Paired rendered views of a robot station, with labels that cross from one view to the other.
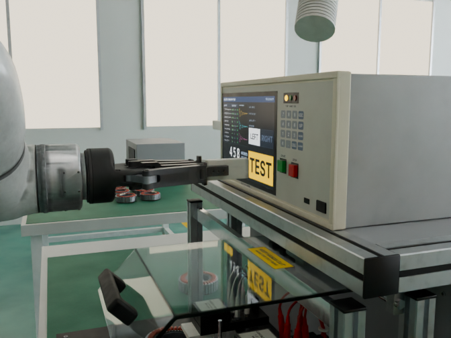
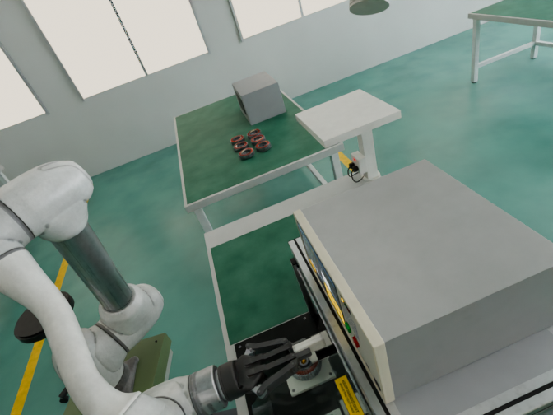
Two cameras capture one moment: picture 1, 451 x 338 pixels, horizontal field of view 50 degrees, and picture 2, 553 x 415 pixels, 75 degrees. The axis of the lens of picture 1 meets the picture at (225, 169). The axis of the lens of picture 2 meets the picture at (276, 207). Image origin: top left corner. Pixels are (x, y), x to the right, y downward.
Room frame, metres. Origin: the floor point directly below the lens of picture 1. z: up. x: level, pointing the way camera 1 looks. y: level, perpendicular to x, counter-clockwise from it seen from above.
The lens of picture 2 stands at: (0.27, -0.15, 1.89)
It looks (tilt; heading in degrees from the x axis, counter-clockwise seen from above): 35 degrees down; 15
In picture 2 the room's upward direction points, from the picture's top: 20 degrees counter-clockwise
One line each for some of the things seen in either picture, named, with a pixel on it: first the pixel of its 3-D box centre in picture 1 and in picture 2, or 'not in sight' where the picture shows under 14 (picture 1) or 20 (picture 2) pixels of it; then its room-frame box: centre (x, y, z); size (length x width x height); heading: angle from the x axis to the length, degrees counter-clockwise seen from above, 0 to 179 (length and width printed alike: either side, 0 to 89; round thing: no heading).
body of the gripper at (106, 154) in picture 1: (118, 174); (242, 375); (0.66, 0.15, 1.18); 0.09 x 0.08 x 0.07; 110
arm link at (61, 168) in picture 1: (62, 177); (211, 389); (0.63, 0.22, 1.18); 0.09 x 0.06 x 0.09; 20
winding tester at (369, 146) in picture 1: (360, 137); (407, 261); (0.88, -0.25, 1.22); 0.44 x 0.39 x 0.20; 20
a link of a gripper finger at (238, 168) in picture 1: (226, 169); (309, 347); (0.71, 0.00, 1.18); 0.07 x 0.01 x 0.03; 110
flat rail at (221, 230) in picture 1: (244, 248); (334, 340); (0.81, -0.03, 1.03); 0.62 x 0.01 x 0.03; 20
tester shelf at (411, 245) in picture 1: (352, 202); (407, 291); (0.89, -0.24, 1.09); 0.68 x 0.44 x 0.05; 20
